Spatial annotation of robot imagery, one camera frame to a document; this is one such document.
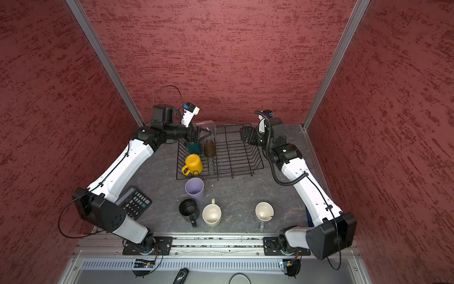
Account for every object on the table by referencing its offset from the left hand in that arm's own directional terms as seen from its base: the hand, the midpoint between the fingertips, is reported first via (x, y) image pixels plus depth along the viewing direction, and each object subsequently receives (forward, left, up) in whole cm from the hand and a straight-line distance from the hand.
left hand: (204, 134), depth 74 cm
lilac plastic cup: (-14, +5, -23) cm, 28 cm away
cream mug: (-25, -3, -29) cm, 38 cm away
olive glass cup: (+10, +1, -25) cm, 27 cm away
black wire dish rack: (+12, -5, -31) cm, 33 cm away
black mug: (-23, +8, -30) cm, 39 cm away
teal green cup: (+11, +10, -25) cm, 29 cm away
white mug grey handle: (-24, -28, -28) cm, 46 cm away
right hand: (+1, -19, -1) cm, 19 cm away
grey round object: (-48, -16, -31) cm, 59 cm away
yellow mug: (-3, +8, -19) cm, 21 cm away
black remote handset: (-48, +7, -27) cm, 55 cm away
